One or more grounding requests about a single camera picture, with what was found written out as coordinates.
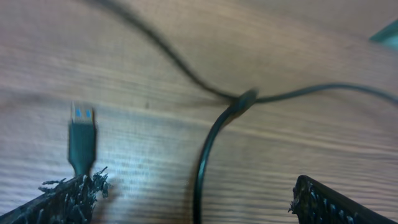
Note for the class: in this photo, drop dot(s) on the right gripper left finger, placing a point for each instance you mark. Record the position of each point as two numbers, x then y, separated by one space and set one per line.
63 201

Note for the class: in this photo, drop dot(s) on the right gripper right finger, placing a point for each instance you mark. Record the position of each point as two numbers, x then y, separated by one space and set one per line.
315 203

